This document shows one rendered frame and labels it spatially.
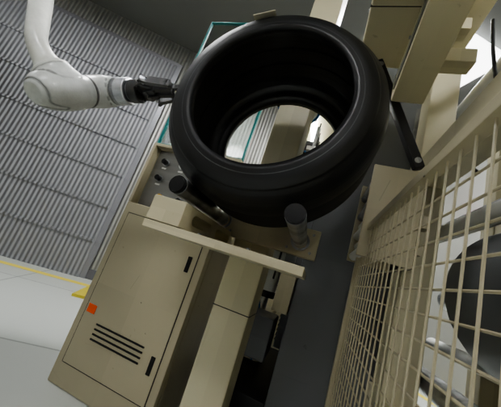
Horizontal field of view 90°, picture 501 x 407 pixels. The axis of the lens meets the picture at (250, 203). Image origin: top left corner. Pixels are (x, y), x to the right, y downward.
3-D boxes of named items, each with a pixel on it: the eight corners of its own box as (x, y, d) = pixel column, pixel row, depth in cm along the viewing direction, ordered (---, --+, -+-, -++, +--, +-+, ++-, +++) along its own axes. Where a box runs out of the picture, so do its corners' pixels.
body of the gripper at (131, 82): (127, 73, 82) (151, 71, 79) (142, 91, 90) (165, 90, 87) (119, 91, 80) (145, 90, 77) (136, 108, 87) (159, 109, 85)
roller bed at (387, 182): (346, 260, 91) (362, 186, 98) (389, 273, 87) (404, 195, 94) (355, 253, 73) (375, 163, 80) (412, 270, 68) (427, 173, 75)
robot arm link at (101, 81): (132, 107, 93) (103, 110, 81) (98, 107, 97) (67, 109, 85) (125, 74, 88) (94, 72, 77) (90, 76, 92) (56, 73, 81)
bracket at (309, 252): (207, 229, 93) (216, 205, 95) (313, 262, 81) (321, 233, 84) (204, 228, 90) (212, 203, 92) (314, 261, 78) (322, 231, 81)
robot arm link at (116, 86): (131, 90, 91) (145, 90, 90) (123, 111, 89) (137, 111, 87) (112, 70, 83) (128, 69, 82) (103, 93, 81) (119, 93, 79)
